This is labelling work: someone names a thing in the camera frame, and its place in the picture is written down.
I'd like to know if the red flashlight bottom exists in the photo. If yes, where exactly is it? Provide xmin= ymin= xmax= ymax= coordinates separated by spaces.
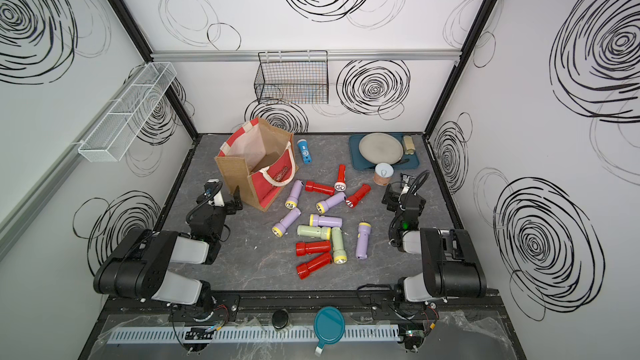
xmin=296 ymin=253 xmax=333 ymax=280

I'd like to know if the white slotted cable duct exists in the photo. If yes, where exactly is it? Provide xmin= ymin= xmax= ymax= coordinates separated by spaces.
xmin=106 ymin=324 xmax=400 ymax=345

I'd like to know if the teal tray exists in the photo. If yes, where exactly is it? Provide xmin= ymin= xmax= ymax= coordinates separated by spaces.
xmin=348 ymin=133 xmax=420 ymax=171

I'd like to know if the red jute tote bag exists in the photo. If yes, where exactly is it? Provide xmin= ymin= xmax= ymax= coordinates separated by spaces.
xmin=215 ymin=118 xmax=298 ymax=212

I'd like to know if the blue flashlight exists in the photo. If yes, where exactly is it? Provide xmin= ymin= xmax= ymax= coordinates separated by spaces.
xmin=298 ymin=139 xmax=312 ymax=164

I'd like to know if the black round knob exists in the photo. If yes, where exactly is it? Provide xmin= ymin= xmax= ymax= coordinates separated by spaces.
xmin=272 ymin=309 xmax=289 ymax=331

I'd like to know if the grey round plate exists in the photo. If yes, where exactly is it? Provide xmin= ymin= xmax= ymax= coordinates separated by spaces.
xmin=358 ymin=133 xmax=404 ymax=164

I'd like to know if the green flashlight horizontal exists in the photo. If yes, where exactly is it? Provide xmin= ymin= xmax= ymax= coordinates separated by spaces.
xmin=297 ymin=225 xmax=332 ymax=240

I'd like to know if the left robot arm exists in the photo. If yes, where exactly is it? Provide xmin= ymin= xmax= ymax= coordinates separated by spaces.
xmin=93 ymin=180 xmax=243 ymax=313

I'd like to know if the teal round lid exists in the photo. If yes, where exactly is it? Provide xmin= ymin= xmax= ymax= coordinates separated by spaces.
xmin=313 ymin=307 xmax=346 ymax=357

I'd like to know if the black wire basket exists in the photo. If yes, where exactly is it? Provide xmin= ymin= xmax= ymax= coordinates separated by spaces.
xmin=253 ymin=50 xmax=329 ymax=104

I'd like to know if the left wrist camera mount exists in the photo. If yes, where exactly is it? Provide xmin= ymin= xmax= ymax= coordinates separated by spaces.
xmin=204 ymin=178 xmax=224 ymax=207

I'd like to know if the white wire shelf basket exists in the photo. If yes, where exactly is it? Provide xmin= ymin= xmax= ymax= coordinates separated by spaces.
xmin=78 ymin=63 xmax=177 ymax=163

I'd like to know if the red flashlight white rim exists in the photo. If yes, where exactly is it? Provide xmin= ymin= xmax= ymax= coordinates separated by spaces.
xmin=334 ymin=164 xmax=347 ymax=192

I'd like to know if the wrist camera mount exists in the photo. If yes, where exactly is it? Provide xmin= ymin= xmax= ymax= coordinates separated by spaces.
xmin=400 ymin=173 xmax=416 ymax=194
xmin=204 ymin=178 xmax=224 ymax=207

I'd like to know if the green flashlight vertical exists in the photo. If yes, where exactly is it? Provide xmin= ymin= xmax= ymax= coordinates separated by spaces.
xmin=331 ymin=228 xmax=348 ymax=264

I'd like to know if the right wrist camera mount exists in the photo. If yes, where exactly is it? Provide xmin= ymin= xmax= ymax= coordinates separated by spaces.
xmin=400 ymin=173 xmax=416 ymax=194

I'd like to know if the small black clip box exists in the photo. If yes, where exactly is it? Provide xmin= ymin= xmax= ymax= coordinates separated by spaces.
xmin=400 ymin=173 xmax=415 ymax=189

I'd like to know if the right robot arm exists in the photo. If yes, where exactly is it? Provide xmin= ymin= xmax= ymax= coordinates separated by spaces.
xmin=382 ymin=185 xmax=488 ymax=303

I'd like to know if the small yellowish jar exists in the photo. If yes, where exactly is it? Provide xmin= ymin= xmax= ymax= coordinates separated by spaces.
xmin=403 ymin=135 xmax=416 ymax=156

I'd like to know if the purple flashlight horizontal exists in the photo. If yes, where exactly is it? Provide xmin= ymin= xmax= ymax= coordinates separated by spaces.
xmin=309 ymin=214 xmax=343 ymax=228

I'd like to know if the purple flashlight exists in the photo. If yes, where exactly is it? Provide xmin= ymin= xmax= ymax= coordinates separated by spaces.
xmin=316 ymin=192 xmax=346 ymax=214
xmin=272 ymin=208 xmax=302 ymax=238
xmin=285 ymin=180 xmax=304 ymax=209
xmin=356 ymin=222 xmax=372 ymax=260

